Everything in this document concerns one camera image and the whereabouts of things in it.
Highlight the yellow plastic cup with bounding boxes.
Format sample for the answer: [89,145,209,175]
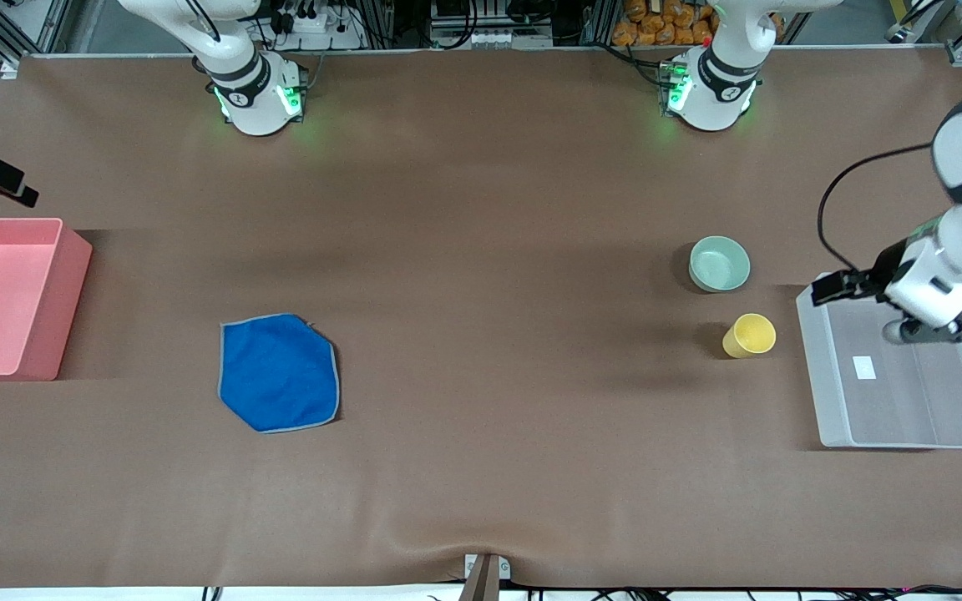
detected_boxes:
[722,313,777,359]

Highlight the blue cloth with grey hem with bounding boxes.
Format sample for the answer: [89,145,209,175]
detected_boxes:
[218,313,341,434]

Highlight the mint green bowl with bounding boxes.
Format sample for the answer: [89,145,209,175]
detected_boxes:
[689,235,752,293]

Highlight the pink plastic bin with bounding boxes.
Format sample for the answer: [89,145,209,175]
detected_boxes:
[0,217,94,381]

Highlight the clear plastic bin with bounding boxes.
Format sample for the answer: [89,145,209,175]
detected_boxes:
[797,272,962,450]

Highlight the orange snack pile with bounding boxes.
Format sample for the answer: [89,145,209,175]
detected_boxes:
[612,0,717,48]

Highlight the white power strip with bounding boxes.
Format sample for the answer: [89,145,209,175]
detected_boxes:
[268,0,365,51]

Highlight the brown table cover sheet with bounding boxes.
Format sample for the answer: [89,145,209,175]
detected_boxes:
[0,46,962,589]

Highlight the white terminal block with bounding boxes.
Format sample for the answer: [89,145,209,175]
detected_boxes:
[431,25,534,49]

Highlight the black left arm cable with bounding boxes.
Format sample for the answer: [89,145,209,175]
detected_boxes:
[818,142,937,276]

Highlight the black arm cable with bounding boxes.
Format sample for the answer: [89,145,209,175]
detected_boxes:
[818,142,937,276]
[185,0,225,44]

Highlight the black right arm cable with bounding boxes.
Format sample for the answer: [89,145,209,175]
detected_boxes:
[185,0,225,44]

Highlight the metal table bracket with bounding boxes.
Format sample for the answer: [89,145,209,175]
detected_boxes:
[463,553,512,601]

